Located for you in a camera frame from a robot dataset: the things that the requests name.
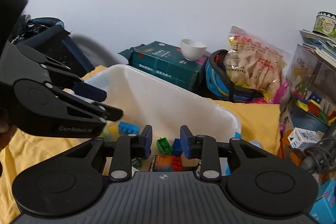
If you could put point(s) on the dark blue square brick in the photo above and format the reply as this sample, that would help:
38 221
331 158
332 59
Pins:
177 148

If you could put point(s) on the blue long brick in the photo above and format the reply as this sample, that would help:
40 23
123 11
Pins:
127 128

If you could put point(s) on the yellow cloth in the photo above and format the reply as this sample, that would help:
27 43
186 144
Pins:
20 150

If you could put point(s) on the light blue cardboard box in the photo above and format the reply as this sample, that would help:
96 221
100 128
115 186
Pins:
323 210

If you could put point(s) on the yellow small brick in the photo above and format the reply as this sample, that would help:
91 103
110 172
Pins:
112 133

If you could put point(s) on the small white box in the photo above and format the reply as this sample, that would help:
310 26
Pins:
301 138

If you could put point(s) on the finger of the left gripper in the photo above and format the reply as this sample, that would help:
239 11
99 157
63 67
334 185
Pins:
83 89
72 110

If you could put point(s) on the dark blue chair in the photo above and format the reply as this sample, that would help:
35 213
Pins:
48 36

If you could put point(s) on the round patterned tin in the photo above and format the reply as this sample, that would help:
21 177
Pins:
325 23

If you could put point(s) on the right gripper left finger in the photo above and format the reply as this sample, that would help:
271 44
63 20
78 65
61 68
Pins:
124 150

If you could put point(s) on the clear box of toy blocks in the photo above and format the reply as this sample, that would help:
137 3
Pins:
311 82

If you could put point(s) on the orange translucent brick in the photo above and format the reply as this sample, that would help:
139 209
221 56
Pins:
163 163

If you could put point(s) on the red long brick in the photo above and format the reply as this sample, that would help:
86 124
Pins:
176 163

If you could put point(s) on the green small brick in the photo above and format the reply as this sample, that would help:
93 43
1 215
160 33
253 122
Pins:
164 146

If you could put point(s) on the white ceramic bowl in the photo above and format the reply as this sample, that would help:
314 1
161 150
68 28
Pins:
192 50

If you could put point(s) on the white plastic storage bin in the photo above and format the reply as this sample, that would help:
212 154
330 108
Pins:
146 99

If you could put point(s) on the green toy in bin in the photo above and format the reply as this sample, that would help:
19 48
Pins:
136 163

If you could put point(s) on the dark green book box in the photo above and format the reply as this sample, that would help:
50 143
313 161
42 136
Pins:
167 63

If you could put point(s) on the snack bag of crackers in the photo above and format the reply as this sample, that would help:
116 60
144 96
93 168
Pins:
255 64

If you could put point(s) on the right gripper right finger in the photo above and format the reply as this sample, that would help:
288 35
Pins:
207 150

